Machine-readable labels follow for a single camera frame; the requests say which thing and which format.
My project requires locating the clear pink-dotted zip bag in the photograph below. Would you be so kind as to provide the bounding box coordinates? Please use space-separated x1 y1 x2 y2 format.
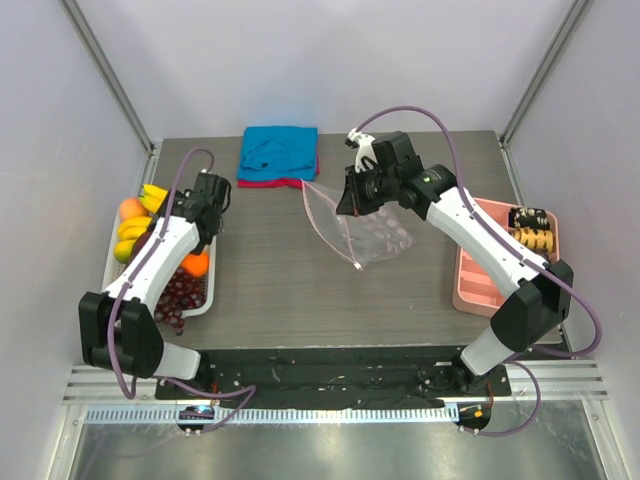
302 182 415 270

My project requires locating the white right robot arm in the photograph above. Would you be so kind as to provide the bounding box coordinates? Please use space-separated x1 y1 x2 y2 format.
336 130 574 395

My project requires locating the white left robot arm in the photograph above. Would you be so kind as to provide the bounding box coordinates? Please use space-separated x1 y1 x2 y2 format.
78 171 231 399

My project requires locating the orange fruit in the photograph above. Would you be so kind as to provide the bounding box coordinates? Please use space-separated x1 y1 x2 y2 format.
180 251 210 278

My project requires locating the folded red cloth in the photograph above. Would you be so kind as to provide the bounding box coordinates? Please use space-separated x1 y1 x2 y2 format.
237 158 320 190

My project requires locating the peach fruit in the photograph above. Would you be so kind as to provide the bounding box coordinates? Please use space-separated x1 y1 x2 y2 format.
119 197 147 222

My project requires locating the dark red grape bunch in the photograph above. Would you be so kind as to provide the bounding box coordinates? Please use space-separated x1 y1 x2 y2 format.
153 268 205 336

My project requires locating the folded blue cloth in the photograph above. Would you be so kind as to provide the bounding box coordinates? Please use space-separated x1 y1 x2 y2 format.
237 126 318 183

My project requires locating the yellow mango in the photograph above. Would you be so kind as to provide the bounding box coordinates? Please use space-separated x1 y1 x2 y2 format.
113 239 136 264

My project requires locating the white fruit basket tray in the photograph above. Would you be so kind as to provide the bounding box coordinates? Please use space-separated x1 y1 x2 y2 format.
103 214 217 317

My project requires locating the pink compartment organizer box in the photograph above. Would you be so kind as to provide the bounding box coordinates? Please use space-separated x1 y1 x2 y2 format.
452 198 560 317

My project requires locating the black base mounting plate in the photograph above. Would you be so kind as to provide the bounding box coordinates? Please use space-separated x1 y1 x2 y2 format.
154 345 512 412

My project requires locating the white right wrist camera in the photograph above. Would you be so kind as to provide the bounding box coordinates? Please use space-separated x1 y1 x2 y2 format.
345 128 378 173

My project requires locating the white slotted cable duct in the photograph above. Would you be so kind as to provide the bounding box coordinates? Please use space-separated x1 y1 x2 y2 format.
84 403 459 427

